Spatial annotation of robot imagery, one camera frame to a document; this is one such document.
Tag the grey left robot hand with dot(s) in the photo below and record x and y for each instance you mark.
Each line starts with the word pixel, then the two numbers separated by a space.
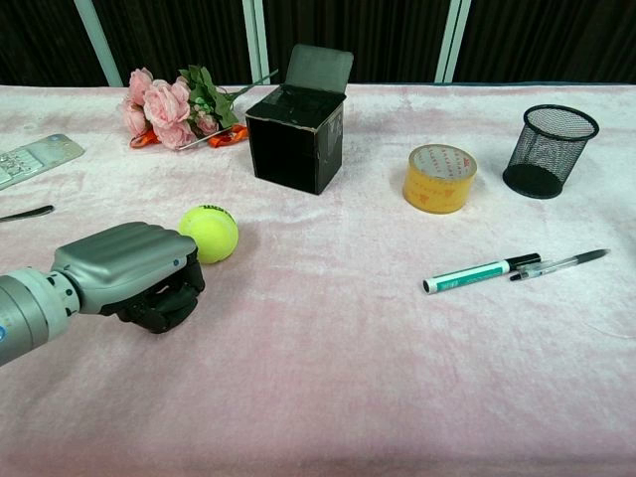
pixel 119 263

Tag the yellow tennis ball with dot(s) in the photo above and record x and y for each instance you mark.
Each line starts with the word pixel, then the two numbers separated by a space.
pixel 211 236

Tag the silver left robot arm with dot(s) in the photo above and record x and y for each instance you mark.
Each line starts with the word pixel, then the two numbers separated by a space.
pixel 30 308

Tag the black cardboard box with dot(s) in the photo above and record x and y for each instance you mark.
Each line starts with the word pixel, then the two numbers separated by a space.
pixel 298 144

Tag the pink artificial rose bouquet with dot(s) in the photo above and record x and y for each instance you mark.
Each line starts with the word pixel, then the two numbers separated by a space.
pixel 169 109

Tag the pink plush table cloth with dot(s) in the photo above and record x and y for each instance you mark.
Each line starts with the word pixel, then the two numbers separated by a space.
pixel 348 323

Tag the yellow packing tape roll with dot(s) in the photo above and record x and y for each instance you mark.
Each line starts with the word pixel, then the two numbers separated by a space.
pixel 439 181

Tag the green white marker pen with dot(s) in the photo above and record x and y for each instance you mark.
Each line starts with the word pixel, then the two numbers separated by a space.
pixel 472 275

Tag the clear black ballpoint pen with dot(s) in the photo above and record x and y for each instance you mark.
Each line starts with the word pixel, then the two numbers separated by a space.
pixel 561 266

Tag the black mesh pen holder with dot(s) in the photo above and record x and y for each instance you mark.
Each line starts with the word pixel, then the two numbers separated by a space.
pixel 549 149

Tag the white window frame post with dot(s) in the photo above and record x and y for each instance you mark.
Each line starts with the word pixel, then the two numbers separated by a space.
pixel 99 40
pixel 256 40
pixel 452 40

